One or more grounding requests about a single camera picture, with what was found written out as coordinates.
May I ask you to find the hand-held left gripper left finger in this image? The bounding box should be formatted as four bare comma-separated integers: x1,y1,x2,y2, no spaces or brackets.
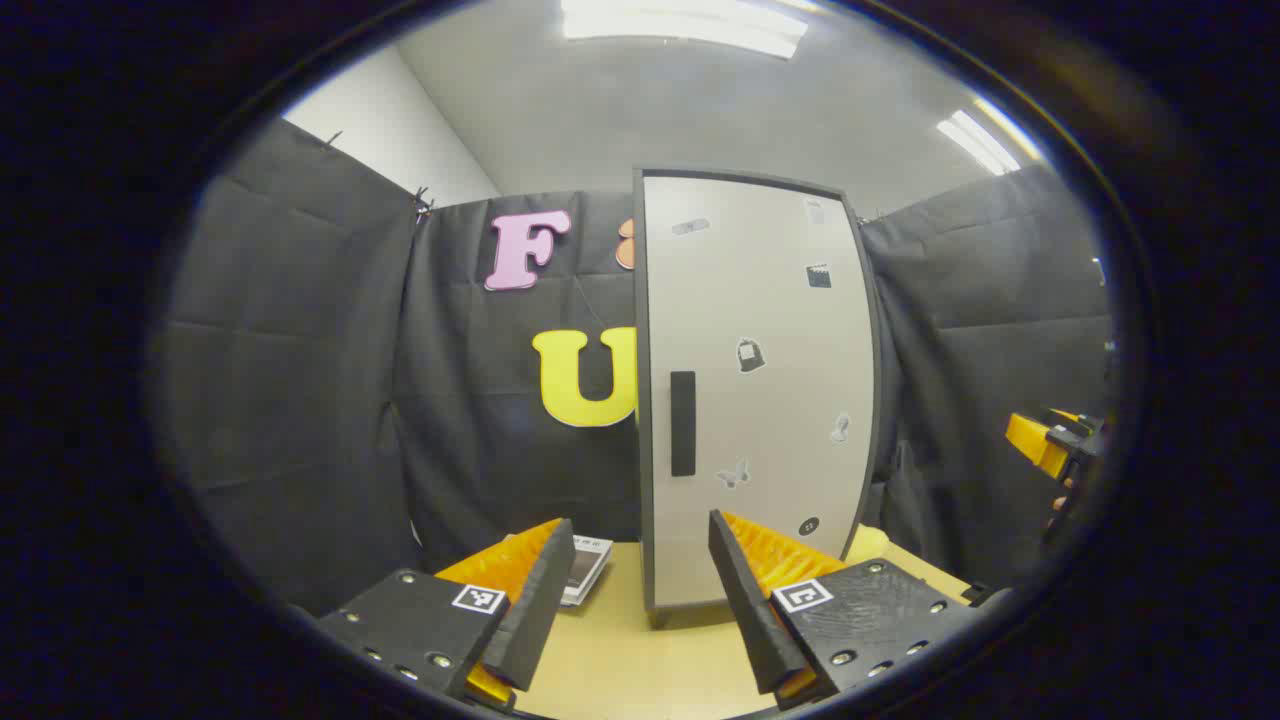
318,517,577,713

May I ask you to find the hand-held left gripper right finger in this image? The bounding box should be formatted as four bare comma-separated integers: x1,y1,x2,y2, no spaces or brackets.
708,509,986,711

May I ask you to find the grey cabinet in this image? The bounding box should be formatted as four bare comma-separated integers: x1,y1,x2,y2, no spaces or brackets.
632,167,883,629

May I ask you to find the light grey cabinet door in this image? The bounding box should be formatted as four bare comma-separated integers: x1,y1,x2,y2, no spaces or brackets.
640,175,879,608

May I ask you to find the black cabinet door handle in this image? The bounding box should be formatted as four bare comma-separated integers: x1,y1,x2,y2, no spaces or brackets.
670,371,697,477

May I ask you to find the white portrait cover book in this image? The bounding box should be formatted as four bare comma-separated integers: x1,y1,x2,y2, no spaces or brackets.
560,535,614,607

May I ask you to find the small ceiling light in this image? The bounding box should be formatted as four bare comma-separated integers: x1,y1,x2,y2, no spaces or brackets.
937,108,1023,176

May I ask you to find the long ceiling light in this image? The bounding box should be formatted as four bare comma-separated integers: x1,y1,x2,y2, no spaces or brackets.
560,0,809,59

